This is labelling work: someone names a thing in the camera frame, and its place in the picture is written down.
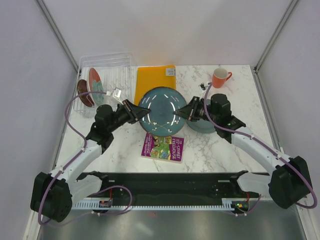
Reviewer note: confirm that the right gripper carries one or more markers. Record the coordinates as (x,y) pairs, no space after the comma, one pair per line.
(189,112)

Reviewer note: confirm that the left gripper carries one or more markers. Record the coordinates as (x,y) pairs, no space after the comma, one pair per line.
(134,112)

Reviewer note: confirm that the grey-green plate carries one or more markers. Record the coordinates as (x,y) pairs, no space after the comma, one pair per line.
(201,126)

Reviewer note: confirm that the dark blue floral plate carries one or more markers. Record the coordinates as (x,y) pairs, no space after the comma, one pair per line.
(162,121)

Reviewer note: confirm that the red plate with blue flower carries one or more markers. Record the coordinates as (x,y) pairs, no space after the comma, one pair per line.
(95,85)

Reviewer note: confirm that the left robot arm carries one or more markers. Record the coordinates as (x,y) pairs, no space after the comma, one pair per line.
(55,193)

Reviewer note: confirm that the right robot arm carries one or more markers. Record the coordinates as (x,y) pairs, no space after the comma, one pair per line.
(287,180)

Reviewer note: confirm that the orange folder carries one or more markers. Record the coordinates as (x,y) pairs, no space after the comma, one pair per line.
(152,77)

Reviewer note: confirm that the purple Treehouse book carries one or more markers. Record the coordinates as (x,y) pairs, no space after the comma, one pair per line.
(169,149)

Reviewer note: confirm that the orange mug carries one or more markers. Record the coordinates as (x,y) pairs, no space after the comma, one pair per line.
(220,76)

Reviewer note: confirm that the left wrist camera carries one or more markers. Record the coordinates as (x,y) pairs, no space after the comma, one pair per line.
(117,92)

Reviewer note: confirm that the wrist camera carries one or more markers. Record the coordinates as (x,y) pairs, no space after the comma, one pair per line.
(202,86)
(117,92)

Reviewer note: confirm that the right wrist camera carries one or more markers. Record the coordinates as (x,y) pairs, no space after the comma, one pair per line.
(202,86)

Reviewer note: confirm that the white wire dish rack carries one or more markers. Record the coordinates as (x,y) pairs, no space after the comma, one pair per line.
(116,70)

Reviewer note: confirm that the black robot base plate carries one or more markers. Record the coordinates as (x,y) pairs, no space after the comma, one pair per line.
(169,188)

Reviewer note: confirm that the white cable duct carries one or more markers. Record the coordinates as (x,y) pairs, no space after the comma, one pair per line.
(101,204)

